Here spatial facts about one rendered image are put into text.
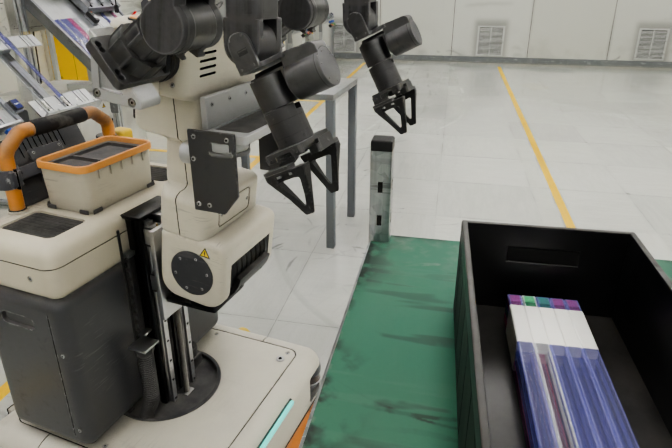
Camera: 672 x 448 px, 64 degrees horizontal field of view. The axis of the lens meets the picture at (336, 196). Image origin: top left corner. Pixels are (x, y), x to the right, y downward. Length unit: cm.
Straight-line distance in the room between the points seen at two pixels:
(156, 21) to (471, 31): 869
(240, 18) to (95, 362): 87
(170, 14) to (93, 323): 74
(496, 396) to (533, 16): 905
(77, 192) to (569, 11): 877
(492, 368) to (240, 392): 107
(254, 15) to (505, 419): 57
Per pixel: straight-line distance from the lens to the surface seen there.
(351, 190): 310
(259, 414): 148
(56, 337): 130
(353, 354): 57
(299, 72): 76
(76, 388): 137
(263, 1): 78
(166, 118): 112
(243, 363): 164
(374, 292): 66
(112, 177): 134
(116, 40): 92
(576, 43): 961
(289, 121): 78
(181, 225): 115
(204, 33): 86
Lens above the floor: 130
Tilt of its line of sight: 22 degrees down
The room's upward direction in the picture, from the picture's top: straight up
